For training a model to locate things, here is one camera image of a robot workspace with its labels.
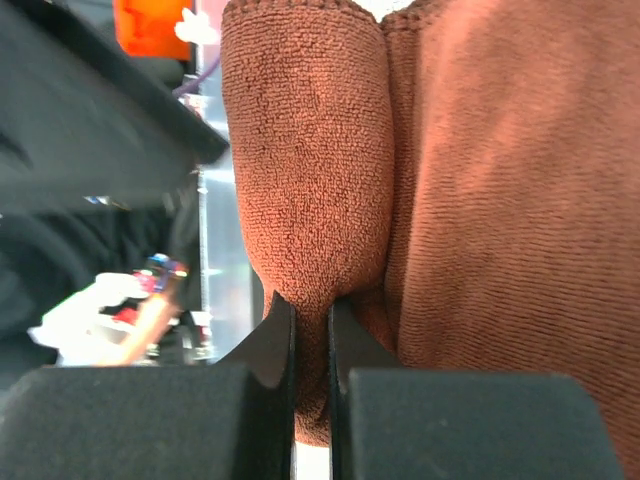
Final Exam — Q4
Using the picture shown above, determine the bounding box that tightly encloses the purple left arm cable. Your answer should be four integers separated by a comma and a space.
172, 49, 224, 99

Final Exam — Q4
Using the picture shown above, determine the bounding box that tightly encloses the brown towel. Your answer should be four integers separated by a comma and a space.
221, 1, 639, 479

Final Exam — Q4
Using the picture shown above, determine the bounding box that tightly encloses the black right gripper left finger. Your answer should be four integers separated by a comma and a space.
1, 296, 295, 480

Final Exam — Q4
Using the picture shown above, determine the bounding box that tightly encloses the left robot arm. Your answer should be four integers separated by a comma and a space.
1, 1, 229, 386

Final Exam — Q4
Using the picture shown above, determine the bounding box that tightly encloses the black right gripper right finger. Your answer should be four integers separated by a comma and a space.
328, 300, 624, 480

